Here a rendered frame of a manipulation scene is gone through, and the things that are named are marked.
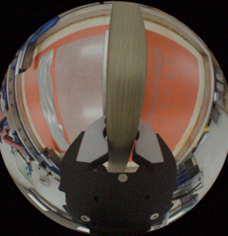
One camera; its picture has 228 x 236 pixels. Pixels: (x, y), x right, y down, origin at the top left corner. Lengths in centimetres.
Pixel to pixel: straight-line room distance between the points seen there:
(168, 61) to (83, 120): 24
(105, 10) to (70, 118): 29
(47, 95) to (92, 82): 14
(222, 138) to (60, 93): 358
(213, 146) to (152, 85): 350
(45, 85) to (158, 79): 27
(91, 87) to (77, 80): 3
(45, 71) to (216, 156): 379
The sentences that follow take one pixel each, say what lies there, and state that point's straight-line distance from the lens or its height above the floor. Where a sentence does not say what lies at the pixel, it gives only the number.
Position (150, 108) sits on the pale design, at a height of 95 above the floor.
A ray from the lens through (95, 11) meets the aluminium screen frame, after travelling 23.
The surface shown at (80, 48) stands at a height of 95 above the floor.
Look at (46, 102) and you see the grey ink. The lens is 24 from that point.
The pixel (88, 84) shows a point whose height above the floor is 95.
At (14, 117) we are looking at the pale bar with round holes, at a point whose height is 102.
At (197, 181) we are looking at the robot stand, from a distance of 68.
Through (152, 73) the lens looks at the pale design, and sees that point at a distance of 17.
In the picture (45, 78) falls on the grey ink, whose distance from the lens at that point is 23.
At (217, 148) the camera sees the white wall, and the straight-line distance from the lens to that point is 353.
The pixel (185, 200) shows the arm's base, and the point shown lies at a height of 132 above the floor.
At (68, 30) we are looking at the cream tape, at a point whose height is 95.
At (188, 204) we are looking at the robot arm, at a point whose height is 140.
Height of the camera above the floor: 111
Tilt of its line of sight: 60 degrees down
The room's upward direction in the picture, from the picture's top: 175 degrees counter-clockwise
